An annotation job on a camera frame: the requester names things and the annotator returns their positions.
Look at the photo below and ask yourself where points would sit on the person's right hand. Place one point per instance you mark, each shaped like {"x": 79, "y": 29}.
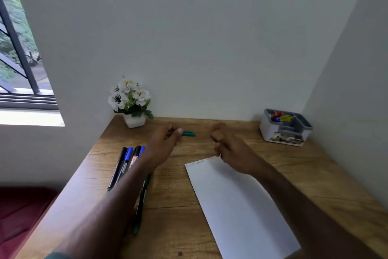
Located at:
{"x": 233, "y": 149}

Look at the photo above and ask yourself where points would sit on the person's left hand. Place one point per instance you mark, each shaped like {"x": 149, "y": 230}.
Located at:
{"x": 160, "y": 143}

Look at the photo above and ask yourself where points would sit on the person's right fingers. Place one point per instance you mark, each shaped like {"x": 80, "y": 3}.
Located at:
{"x": 217, "y": 137}

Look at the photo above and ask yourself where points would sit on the person's left thumb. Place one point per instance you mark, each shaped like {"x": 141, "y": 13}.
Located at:
{"x": 177, "y": 131}

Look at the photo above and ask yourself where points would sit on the green marker pen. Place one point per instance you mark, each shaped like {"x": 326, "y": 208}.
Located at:
{"x": 189, "y": 133}

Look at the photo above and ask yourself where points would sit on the person's left forearm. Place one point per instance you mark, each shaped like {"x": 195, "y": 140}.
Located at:
{"x": 112, "y": 207}

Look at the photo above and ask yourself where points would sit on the person's right forearm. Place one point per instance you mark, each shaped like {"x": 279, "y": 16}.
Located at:
{"x": 306, "y": 213}

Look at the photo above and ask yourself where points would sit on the blue marker pen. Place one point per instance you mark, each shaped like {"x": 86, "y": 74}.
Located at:
{"x": 142, "y": 150}

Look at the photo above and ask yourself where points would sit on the small white flower pot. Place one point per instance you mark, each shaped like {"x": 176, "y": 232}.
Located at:
{"x": 135, "y": 121}

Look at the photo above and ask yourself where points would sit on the black marker with red label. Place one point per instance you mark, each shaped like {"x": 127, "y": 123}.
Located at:
{"x": 134, "y": 157}

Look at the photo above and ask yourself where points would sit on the blue cap pen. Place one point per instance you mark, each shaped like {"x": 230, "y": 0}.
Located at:
{"x": 126, "y": 158}

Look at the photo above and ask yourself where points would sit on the white artificial flowers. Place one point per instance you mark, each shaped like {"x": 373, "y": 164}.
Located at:
{"x": 130, "y": 96}

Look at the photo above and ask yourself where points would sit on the red and blue clips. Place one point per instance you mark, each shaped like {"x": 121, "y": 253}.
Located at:
{"x": 276, "y": 116}

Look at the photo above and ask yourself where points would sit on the grey white desk organizer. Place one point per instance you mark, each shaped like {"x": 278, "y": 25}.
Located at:
{"x": 285, "y": 134}

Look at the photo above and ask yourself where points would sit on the thin black pen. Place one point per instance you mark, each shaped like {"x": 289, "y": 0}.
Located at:
{"x": 117, "y": 168}

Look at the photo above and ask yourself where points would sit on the yellow sticky note pad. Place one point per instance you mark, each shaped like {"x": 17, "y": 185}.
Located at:
{"x": 286, "y": 118}

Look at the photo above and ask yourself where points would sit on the white paper sheet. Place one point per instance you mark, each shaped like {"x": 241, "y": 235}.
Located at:
{"x": 239, "y": 207}

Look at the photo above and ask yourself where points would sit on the dark green pen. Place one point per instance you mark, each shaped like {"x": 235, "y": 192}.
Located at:
{"x": 141, "y": 207}

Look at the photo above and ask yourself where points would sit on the teal sleeve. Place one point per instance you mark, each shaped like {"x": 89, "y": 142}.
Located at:
{"x": 59, "y": 256}

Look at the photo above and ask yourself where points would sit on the maroon cushion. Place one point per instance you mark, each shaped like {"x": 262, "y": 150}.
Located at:
{"x": 21, "y": 216}

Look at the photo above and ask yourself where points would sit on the black window grille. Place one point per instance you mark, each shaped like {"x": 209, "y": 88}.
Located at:
{"x": 16, "y": 46}

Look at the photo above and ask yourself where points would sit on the black window frame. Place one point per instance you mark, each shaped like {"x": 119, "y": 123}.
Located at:
{"x": 28, "y": 101}

